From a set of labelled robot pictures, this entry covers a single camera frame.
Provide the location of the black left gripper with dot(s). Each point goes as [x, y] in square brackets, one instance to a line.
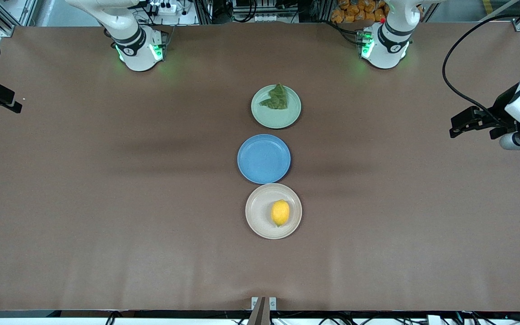
[499, 113]

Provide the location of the green lettuce leaf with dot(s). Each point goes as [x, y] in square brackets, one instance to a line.
[278, 99]

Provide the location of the yellow lemon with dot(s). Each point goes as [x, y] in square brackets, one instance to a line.
[280, 212]

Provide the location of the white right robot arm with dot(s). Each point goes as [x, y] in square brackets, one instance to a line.
[138, 49]

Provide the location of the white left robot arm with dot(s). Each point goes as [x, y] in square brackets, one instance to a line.
[388, 45]

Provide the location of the orange snack bag pile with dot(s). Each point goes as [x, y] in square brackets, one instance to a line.
[355, 11]

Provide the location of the light green plate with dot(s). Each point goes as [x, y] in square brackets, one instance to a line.
[278, 119]

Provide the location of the white power strip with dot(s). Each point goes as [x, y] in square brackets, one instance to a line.
[165, 8]

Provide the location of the blue plate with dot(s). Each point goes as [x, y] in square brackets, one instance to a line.
[263, 159]

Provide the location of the beige plate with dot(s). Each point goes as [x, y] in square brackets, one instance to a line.
[260, 210]

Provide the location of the metal bracket with post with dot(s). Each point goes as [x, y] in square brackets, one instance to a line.
[260, 313]

